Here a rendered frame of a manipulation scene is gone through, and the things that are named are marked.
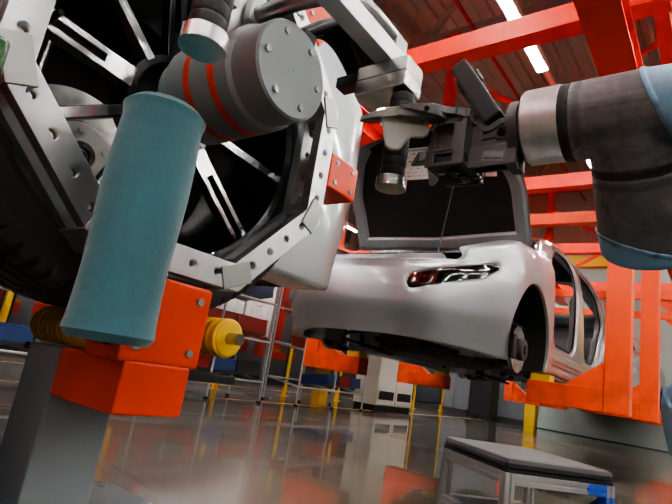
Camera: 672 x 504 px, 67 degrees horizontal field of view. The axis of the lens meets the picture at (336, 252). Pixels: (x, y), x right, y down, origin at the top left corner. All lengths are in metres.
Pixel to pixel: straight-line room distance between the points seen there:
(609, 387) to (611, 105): 3.58
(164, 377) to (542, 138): 0.54
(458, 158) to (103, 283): 0.42
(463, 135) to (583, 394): 3.58
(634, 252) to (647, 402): 5.39
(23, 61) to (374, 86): 0.45
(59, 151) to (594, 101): 0.58
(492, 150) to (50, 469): 0.72
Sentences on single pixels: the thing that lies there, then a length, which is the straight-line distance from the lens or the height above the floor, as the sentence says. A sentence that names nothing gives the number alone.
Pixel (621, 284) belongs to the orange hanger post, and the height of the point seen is 1.43.
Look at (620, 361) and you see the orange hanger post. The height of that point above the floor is 0.88.
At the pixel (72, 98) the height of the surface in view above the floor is 0.98.
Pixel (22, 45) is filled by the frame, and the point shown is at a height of 0.76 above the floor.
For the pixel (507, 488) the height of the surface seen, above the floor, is 0.26.
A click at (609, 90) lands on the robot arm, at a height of 0.81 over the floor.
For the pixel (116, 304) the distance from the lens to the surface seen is 0.53.
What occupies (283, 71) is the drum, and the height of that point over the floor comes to 0.84.
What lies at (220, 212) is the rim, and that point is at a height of 0.72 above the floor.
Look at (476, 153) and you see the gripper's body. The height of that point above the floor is 0.78.
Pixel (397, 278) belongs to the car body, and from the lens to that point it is 3.30.
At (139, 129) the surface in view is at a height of 0.69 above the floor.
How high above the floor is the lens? 0.48
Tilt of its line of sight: 13 degrees up
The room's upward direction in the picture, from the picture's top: 9 degrees clockwise
